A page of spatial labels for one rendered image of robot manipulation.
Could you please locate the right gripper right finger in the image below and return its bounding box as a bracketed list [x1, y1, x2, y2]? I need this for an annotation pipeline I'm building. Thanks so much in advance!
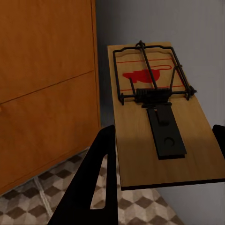
[212, 125, 225, 159]

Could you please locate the mousetrap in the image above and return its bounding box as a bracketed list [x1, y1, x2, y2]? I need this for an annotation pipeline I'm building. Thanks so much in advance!
[107, 40, 225, 191]

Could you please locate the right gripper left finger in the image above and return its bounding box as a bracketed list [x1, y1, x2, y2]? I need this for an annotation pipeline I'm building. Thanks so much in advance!
[48, 125, 118, 225]

